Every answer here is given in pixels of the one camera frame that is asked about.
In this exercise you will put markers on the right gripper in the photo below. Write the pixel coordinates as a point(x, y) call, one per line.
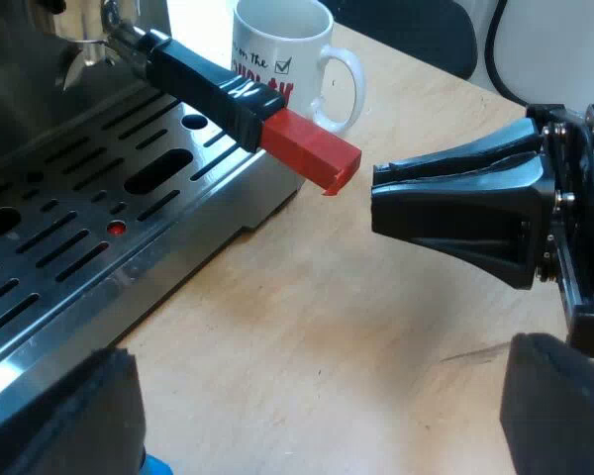
point(586, 222)

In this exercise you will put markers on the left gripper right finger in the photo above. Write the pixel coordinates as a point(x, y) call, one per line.
point(559, 410)

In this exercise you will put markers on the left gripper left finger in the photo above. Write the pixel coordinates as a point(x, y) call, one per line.
point(69, 420)

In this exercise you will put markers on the bright blue tamper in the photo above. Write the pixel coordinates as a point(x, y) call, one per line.
point(157, 466)

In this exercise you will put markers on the white mug with red and black print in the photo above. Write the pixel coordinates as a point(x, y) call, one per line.
point(277, 39)

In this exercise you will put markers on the steel espresso machine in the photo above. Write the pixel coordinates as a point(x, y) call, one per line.
point(94, 163)

